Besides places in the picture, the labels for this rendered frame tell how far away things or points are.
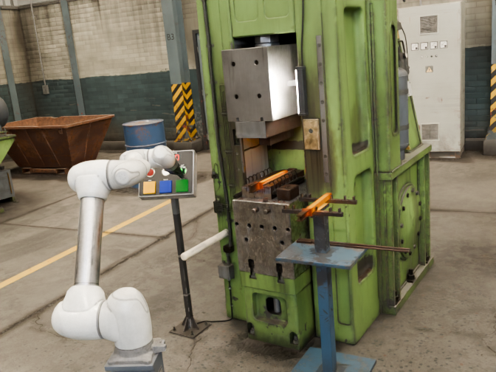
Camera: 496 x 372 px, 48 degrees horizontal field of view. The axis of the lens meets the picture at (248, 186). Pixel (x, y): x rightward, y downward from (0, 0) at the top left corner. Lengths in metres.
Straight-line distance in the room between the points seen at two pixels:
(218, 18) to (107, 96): 8.20
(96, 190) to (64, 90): 9.76
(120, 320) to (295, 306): 1.32
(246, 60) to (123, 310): 1.54
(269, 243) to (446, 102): 5.34
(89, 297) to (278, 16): 1.78
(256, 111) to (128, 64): 8.05
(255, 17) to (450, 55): 5.16
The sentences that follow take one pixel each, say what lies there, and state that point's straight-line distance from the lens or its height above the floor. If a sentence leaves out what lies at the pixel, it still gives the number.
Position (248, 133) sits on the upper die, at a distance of 3.16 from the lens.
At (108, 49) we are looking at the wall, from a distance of 11.29.
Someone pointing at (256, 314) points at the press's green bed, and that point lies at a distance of 3.51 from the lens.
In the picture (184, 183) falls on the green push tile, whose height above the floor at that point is 1.02.
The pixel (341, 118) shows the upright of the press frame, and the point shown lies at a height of 1.36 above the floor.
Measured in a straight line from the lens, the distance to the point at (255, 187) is 3.15.
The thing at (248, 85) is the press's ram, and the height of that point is 1.56.
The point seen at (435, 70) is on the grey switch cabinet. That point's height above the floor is 1.23.
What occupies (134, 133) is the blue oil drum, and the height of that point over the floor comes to 0.78.
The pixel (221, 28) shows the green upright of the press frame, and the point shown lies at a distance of 3.37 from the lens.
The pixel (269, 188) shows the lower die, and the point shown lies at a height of 0.98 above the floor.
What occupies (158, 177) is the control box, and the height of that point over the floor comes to 1.06.
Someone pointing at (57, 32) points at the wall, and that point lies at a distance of 12.14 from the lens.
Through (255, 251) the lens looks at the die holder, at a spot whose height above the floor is 0.61.
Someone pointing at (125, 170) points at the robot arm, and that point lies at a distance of 2.40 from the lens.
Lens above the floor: 1.77
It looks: 14 degrees down
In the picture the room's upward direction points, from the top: 5 degrees counter-clockwise
